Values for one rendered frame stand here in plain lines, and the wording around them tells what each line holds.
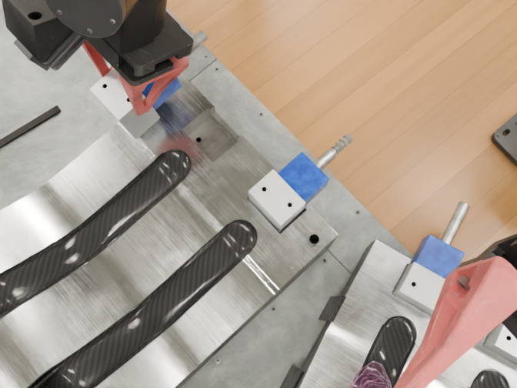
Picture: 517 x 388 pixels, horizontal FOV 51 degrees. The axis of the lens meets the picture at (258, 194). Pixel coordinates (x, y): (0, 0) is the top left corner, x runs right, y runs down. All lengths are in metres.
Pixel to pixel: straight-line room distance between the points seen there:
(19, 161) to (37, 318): 0.25
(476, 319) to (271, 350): 0.43
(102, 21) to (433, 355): 0.29
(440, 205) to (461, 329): 0.47
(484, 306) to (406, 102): 0.52
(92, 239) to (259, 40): 0.35
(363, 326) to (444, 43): 0.40
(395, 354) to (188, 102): 0.36
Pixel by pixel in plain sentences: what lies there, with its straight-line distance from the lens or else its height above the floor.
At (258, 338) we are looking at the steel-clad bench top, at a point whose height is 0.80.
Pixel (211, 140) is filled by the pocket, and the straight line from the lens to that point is 0.64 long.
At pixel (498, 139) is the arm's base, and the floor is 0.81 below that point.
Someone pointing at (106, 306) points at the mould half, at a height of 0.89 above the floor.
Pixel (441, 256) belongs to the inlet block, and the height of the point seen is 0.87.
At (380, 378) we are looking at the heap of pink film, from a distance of 0.61.
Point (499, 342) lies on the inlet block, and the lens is 0.63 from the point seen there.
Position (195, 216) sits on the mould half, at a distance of 0.59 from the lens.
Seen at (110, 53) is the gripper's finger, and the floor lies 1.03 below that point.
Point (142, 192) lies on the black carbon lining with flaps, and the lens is 0.61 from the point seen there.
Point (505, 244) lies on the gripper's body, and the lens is 0.30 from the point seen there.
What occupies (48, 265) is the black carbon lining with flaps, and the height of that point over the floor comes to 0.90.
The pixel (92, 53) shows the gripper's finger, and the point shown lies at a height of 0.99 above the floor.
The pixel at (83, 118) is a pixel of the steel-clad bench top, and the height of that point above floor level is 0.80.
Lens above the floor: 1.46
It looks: 75 degrees down
